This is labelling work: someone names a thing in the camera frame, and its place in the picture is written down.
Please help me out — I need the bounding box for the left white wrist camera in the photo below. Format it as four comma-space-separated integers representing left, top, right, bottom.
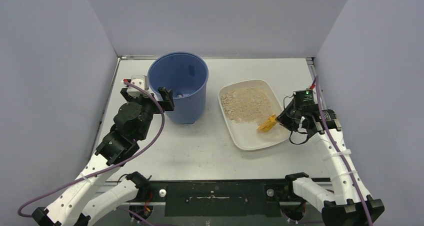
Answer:
123, 75, 150, 98

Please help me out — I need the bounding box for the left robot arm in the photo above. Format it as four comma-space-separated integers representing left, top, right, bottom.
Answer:
31, 83, 175, 226

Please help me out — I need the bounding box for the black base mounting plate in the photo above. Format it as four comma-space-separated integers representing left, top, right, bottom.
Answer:
129, 179, 307, 219

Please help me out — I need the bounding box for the tan cat litter pile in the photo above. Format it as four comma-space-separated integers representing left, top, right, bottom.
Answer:
220, 88, 274, 125

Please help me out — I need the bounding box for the blue plastic bucket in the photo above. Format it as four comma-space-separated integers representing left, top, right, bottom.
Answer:
147, 52, 209, 124

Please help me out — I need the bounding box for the orange litter scoop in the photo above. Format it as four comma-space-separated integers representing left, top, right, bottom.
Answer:
256, 114, 278, 132

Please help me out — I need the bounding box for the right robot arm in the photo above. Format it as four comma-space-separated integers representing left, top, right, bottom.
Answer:
276, 89, 385, 226

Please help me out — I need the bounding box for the white litter tray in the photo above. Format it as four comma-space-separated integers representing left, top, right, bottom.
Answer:
218, 80, 290, 151

